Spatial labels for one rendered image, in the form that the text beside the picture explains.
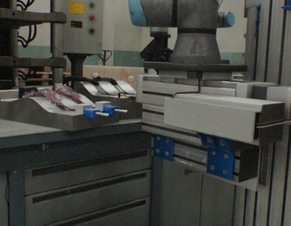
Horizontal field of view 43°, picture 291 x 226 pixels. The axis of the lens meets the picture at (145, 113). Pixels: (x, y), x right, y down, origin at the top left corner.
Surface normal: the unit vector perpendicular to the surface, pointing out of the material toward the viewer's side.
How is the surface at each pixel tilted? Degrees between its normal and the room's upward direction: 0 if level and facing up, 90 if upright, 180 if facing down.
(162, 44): 90
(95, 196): 90
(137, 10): 112
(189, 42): 72
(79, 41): 90
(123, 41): 90
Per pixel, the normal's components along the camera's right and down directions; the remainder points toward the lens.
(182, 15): -0.09, 0.64
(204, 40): 0.20, -0.16
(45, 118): -0.54, 0.11
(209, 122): -0.75, 0.07
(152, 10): -0.09, 0.44
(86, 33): 0.65, 0.13
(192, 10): -0.18, 0.23
